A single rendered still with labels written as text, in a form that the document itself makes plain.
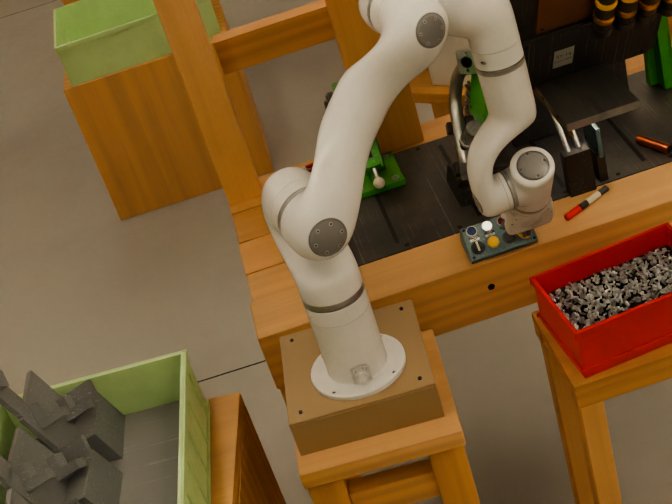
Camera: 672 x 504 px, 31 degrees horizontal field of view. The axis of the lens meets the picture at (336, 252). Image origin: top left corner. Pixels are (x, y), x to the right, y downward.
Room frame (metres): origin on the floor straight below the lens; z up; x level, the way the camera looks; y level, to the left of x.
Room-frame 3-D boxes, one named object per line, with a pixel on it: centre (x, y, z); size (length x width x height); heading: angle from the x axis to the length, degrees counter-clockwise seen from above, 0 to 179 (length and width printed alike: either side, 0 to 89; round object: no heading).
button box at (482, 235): (2.12, -0.34, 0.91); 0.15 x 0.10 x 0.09; 91
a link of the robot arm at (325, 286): (1.87, 0.04, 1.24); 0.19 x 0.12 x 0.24; 13
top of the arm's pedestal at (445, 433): (1.82, 0.03, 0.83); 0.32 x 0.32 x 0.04; 86
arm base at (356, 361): (1.83, 0.03, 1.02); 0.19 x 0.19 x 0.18
